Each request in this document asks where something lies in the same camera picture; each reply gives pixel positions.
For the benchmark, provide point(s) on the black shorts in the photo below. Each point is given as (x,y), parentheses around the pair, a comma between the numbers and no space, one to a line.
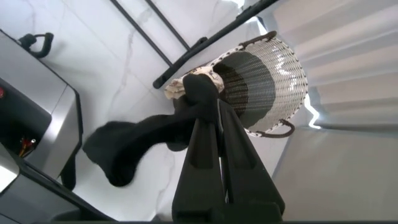
(124,146)

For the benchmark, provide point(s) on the cream printed garment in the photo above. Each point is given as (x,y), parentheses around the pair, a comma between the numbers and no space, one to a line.
(175,88)

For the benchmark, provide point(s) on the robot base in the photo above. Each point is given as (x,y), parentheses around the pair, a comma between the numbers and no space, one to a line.
(46,93)

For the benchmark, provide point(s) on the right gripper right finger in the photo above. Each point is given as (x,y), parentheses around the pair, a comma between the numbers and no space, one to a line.
(248,186)

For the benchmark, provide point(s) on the black clothes rack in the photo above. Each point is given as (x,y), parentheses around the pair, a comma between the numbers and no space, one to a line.
(161,81)

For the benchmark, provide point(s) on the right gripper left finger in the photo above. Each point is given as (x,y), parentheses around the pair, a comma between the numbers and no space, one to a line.
(199,186)

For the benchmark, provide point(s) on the white laundry basket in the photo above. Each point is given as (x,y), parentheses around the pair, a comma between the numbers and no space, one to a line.
(286,81)

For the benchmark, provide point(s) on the white curtain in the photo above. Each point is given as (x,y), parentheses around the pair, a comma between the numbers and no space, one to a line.
(342,46)

